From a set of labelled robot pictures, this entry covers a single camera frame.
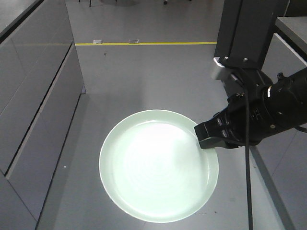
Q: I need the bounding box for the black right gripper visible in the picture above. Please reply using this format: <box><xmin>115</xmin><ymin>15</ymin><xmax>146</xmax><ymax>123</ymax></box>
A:
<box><xmin>193</xmin><ymin>69</ymin><xmax>274</xmax><ymax>150</ymax></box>

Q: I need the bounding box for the light green round plate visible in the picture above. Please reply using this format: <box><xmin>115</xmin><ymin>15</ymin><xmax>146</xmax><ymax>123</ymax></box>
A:
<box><xmin>98</xmin><ymin>110</ymin><xmax>219</xmax><ymax>223</ymax></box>

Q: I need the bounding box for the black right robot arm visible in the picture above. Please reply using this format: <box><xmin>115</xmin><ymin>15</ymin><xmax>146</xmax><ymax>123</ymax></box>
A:
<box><xmin>194</xmin><ymin>69</ymin><xmax>307</xmax><ymax>149</ymax></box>

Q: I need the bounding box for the grey cabinet with drawers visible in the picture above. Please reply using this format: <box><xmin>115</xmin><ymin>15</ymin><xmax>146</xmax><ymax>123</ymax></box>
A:
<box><xmin>0</xmin><ymin>0</ymin><xmax>84</xmax><ymax>230</ymax></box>

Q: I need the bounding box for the black camera cable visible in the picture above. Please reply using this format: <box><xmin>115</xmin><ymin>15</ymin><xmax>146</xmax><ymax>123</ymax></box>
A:
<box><xmin>231</xmin><ymin>74</ymin><xmax>254</xmax><ymax>230</ymax></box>

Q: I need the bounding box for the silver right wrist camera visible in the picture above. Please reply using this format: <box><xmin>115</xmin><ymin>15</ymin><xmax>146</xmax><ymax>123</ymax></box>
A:
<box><xmin>211</xmin><ymin>56</ymin><xmax>260</xmax><ymax>81</ymax></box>

